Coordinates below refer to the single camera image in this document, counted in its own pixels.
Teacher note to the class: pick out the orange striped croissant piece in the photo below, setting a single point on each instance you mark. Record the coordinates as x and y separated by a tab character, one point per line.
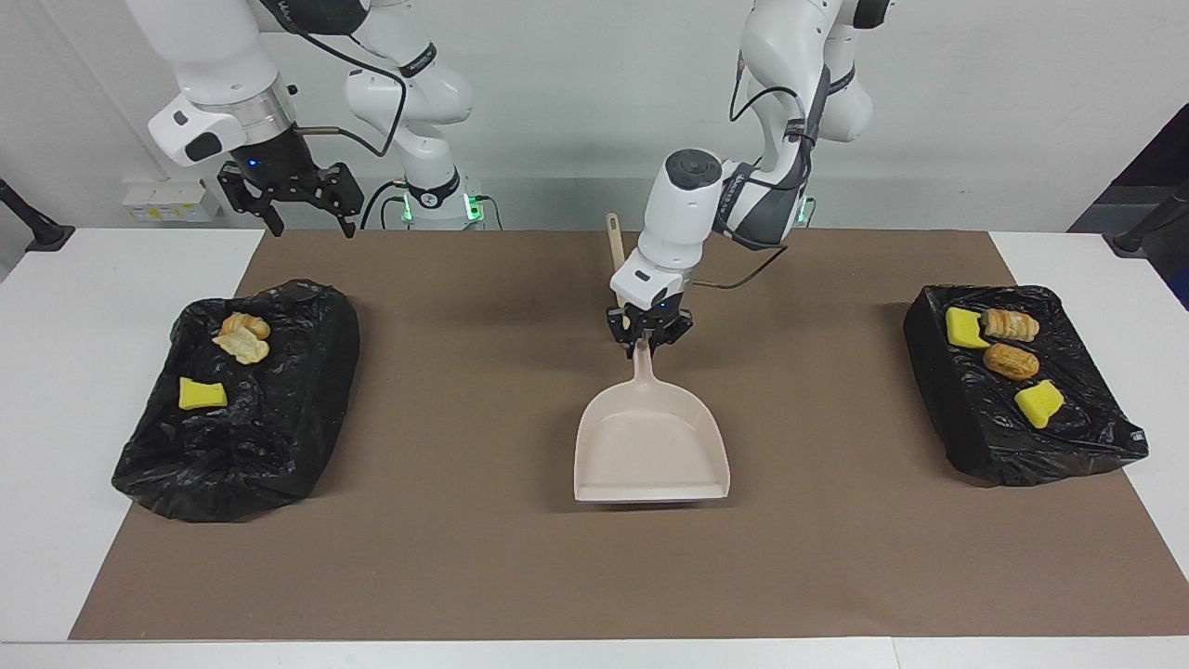
1010	323
246	324

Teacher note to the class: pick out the brown table mat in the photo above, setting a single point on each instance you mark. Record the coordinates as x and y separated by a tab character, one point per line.
594	576

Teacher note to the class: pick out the pale bread chunk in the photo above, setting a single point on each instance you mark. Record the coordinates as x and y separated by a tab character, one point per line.
243	348

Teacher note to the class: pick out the green yellow sponge chunk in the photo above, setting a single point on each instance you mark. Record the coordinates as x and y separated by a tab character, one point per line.
202	394

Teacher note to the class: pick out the white power strip box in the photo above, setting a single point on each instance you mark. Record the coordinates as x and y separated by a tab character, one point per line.
158	212

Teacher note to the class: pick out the yellow green sponge wedge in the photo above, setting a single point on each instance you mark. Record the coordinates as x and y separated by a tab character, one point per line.
964	328

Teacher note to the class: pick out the dark panel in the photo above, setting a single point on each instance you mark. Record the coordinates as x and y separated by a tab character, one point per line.
1166	167

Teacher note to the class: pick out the beige hand brush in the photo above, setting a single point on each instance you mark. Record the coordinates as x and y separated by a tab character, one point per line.
613	242

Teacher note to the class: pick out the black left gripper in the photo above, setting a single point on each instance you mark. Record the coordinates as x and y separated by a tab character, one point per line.
650	318

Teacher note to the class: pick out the brown bread nugget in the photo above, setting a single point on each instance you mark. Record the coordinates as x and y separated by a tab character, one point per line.
1011	360

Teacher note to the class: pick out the beige plastic dustpan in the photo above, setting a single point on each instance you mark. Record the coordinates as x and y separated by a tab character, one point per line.
650	446

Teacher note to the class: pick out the black stand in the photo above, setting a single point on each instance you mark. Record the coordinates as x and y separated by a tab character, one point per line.
42	232
1138	237

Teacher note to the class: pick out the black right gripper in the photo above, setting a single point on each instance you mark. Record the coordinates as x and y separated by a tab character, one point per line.
274	160

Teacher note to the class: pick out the yellow notched sponge piece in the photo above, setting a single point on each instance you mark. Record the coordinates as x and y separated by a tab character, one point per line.
1038	402

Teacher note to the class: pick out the crumpled black bag bin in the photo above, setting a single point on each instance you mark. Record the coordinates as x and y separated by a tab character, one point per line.
260	437

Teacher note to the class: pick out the boxy black bag bin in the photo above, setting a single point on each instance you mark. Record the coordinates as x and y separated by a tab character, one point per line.
975	418

